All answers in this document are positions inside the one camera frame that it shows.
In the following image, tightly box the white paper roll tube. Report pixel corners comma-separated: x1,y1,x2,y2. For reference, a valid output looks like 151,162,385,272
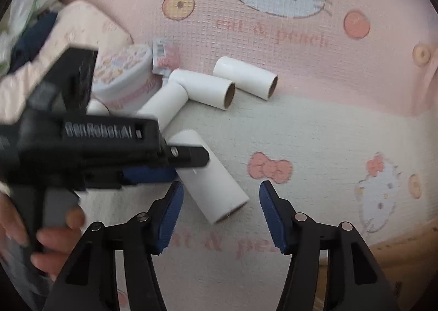
213,56,278,100
169,68,235,110
87,99,110,116
134,82,189,132
170,130,249,224

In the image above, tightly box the person's left hand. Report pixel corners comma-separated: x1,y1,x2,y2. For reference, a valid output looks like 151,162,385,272
1,183,85,281

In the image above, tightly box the crumpled barcode wrapper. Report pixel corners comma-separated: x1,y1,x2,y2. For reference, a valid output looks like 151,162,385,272
152,38,180,77

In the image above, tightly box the pink patterned cloth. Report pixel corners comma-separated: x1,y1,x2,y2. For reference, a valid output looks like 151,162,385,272
0,0,133,123

